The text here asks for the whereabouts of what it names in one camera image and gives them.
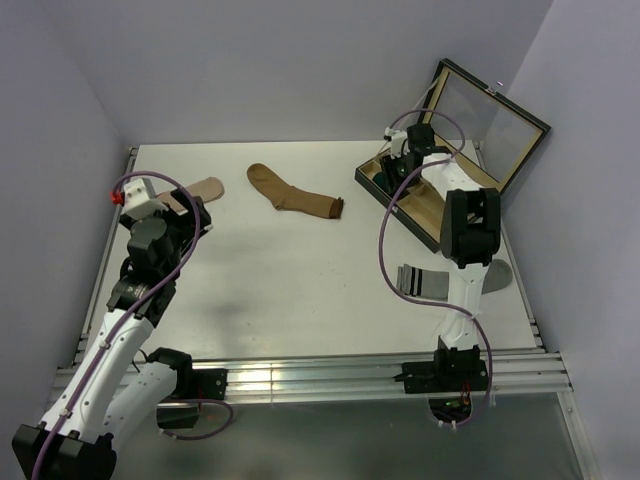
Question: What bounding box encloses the black compartment organizer box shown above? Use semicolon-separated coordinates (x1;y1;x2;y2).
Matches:
354;58;553;254

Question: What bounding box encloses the beige red reindeer sock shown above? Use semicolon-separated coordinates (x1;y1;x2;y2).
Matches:
157;177;225;213

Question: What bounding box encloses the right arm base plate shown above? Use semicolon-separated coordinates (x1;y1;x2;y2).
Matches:
393;361;490;394

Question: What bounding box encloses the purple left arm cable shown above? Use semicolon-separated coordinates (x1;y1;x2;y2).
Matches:
29;170;235;480

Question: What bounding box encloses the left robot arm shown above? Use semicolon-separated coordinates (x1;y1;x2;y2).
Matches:
12;189;211;479

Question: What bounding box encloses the green christmas bear sock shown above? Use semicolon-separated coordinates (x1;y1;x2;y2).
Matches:
373;172;389;190

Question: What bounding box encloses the aluminium frame rail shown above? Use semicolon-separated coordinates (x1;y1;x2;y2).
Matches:
48;352;573;411

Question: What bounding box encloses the grey striped sock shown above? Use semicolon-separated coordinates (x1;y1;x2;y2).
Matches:
396;259;513;301

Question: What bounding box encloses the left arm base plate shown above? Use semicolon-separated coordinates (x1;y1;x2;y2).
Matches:
169;368;228;400

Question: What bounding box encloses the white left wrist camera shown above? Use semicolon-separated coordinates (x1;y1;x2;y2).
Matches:
122;178;168;221

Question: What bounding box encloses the brown long sock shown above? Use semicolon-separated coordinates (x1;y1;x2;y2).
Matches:
246;163;344;220

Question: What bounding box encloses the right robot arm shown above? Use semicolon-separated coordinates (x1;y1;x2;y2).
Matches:
378;125;501;353

